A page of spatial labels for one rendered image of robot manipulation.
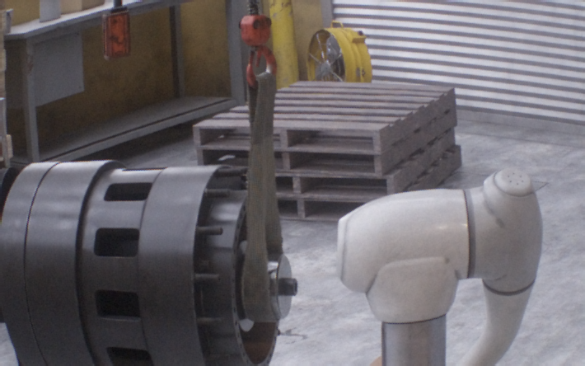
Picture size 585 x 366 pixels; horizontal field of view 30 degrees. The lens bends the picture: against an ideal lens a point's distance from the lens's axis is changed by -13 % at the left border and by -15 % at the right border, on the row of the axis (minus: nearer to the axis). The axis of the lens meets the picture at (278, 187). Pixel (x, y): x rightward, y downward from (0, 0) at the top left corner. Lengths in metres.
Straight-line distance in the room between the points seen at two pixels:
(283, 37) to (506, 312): 7.14
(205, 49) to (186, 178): 6.68
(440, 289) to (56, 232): 1.08
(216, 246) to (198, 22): 6.73
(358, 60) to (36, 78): 2.16
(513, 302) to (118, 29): 1.10
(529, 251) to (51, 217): 1.20
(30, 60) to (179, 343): 4.74
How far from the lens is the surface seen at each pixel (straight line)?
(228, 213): 2.54
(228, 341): 2.51
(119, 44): 2.49
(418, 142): 6.47
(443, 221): 1.69
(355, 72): 7.84
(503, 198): 1.69
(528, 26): 8.01
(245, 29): 2.47
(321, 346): 4.59
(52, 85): 7.32
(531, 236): 1.72
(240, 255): 2.62
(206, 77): 9.25
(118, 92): 8.60
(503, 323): 1.84
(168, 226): 2.48
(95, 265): 2.51
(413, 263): 1.68
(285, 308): 2.65
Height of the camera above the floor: 1.70
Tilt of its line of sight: 14 degrees down
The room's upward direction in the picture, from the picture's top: 5 degrees counter-clockwise
